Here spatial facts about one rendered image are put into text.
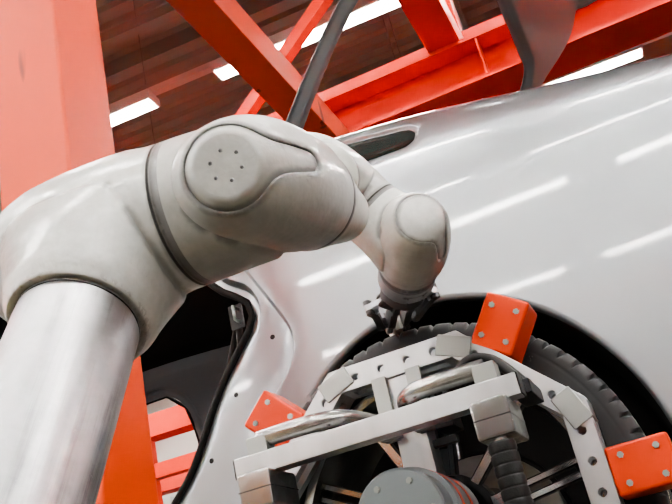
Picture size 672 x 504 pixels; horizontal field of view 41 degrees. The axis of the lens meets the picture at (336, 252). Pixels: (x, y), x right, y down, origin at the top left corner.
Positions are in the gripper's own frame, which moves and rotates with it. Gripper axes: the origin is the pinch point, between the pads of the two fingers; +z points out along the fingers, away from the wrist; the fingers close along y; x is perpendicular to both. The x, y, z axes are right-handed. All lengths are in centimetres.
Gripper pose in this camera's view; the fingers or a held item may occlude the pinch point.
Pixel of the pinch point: (395, 328)
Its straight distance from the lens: 160.1
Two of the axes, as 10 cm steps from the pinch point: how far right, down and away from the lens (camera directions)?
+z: -0.2, 4.5, 8.9
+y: 9.6, -2.4, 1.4
